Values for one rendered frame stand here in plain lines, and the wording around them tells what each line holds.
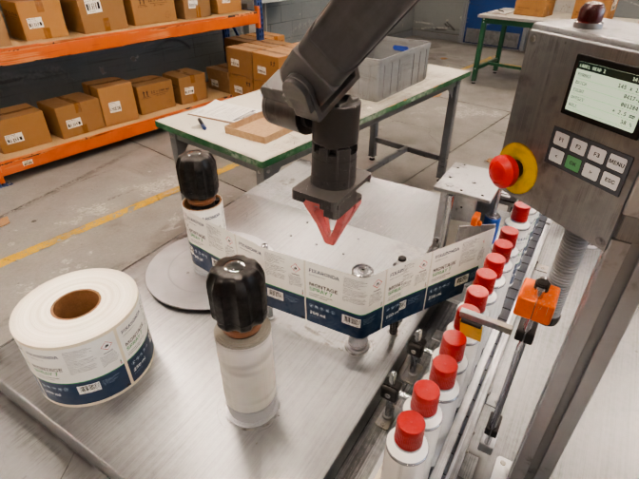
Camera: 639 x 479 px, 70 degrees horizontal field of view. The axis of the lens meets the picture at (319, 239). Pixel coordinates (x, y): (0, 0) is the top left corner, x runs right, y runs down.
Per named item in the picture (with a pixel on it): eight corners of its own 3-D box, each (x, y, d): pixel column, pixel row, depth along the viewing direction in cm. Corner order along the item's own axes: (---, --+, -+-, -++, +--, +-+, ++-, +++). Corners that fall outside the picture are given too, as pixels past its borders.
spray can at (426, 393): (400, 455, 71) (416, 366, 59) (432, 474, 68) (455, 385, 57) (384, 483, 67) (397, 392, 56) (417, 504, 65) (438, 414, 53)
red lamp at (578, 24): (586, 24, 46) (593, -2, 44) (609, 28, 44) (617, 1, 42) (566, 26, 45) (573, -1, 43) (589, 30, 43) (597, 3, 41)
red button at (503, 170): (508, 146, 53) (488, 151, 52) (532, 159, 50) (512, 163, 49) (501, 177, 55) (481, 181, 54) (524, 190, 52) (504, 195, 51)
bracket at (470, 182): (455, 164, 99) (455, 161, 98) (507, 177, 94) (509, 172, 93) (433, 189, 89) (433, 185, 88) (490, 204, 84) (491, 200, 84)
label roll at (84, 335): (111, 311, 98) (92, 256, 90) (176, 350, 89) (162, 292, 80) (16, 373, 84) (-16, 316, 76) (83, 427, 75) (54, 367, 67)
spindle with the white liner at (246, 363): (248, 375, 83) (230, 239, 67) (288, 397, 79) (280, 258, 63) (214, 412, 77) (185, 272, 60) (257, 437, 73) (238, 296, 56)
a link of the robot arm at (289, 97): (301, 84, 45) (350, 32, 48) (223, 64, 51) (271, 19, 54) (330, 167, 54) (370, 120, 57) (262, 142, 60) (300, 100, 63)
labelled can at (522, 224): (492, 272, 109) (513, 196, 97) (514, 279, 107) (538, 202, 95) (486, 283, 105) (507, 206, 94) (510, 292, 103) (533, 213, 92)
